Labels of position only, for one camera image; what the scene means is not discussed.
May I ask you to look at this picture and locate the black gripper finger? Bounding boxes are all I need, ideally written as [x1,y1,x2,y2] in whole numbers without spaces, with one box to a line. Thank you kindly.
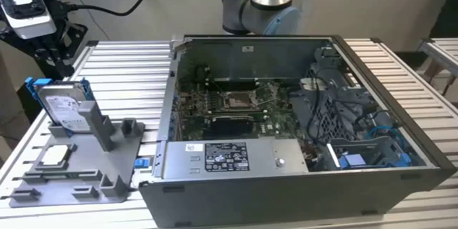
[0,27,61,68]
[54,23,90,77]

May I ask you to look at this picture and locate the hard disk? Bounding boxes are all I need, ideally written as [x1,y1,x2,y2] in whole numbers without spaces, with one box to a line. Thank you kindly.
[26,77,95,134]

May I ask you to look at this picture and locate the grey disk bay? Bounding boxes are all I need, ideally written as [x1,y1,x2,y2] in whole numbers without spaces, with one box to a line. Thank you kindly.
[322,135,413,171]

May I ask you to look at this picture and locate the silver CPU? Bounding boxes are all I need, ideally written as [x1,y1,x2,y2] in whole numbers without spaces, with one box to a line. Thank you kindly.
[38,145,71,166]

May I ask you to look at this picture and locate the grey parts rack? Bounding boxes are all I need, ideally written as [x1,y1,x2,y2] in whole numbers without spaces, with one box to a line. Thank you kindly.
[7,101,147,208]

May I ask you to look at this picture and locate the CPU socket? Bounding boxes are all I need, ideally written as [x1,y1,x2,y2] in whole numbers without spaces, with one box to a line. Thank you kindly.
[222,91,260,112]

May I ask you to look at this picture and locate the silver power supply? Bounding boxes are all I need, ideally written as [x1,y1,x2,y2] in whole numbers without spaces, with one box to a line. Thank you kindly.
[161,138,310,180]

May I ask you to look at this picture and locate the black graphics card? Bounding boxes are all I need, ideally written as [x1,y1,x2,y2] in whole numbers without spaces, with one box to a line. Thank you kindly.
[211,115,256,136]

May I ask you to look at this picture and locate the metal socket cover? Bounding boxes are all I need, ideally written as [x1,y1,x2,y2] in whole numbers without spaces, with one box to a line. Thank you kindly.
[252,86,274,108]

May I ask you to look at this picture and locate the green motherboard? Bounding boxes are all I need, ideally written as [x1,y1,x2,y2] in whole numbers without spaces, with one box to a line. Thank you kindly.
[177,77,305,143]

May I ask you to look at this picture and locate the grey perforated drive cage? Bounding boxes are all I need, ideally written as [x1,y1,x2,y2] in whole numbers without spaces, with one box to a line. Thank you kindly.
[290,62,381,144]

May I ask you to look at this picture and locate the dark grey PC case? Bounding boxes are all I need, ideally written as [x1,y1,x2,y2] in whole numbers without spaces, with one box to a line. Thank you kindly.
[138,33,457,229]

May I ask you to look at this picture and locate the metal slat side table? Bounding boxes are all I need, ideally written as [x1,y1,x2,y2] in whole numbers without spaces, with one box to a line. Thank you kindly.
[417,37,458,65]

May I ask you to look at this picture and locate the person in dark clothes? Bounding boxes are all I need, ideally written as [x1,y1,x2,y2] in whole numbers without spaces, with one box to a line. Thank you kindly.
[438,0,458,39]

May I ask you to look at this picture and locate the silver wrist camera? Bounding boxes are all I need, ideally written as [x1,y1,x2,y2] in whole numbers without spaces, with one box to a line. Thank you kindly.
[0,0,58,40]

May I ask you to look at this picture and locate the blue bay bracket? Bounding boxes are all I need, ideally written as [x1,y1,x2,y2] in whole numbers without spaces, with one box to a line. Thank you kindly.
[338,154,366,166]

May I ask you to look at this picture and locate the light blue wire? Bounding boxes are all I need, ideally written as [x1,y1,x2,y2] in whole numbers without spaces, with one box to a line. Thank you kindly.
[368,124,406,147]

